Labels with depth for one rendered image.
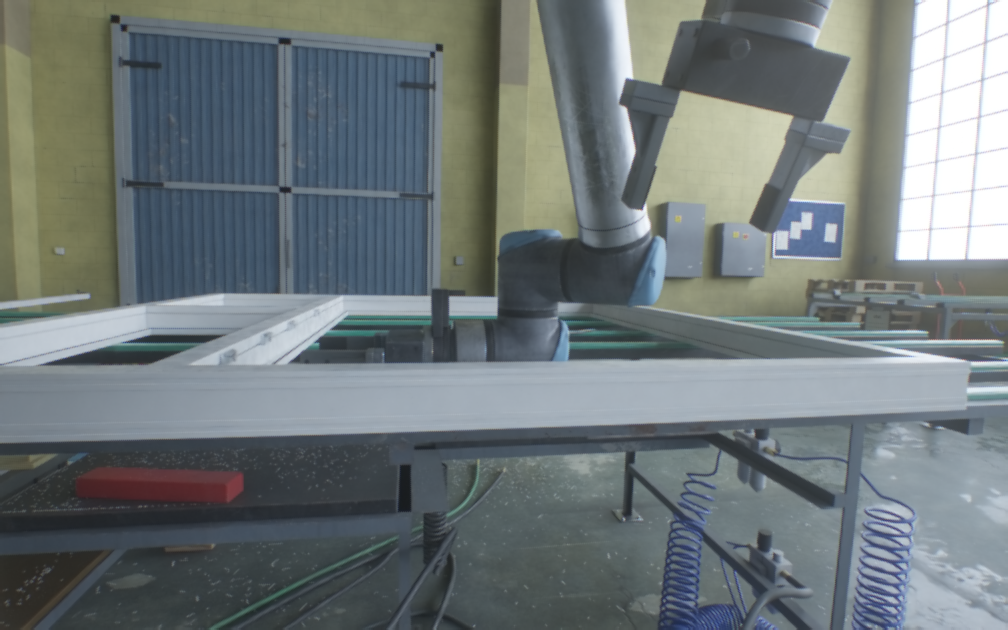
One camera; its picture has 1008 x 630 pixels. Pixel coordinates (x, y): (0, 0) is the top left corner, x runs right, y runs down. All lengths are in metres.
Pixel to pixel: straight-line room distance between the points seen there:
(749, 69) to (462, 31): 7.45
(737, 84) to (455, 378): 0.39
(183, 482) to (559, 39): 1.00
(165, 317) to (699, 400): 1.29
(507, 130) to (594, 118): 6.55
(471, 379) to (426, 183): 6.64
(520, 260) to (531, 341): 0.11
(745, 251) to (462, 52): 5.05
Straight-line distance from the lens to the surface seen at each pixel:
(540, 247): 0.70
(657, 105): 0.46
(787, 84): 0.49
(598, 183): 0.60
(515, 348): 0.71
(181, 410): 0.63
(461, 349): 0.69
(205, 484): 1.16
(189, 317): 1.52
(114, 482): 1.26
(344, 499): 1.10
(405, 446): 0.69
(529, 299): 0.70
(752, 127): 9.12
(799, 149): 0.53
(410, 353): 0.67
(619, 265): 0.64
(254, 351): 0.90
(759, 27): 0.47
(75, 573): 1.69
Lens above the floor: 1.05
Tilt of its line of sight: 5 degrees down
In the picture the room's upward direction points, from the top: 1 degrees clockwise
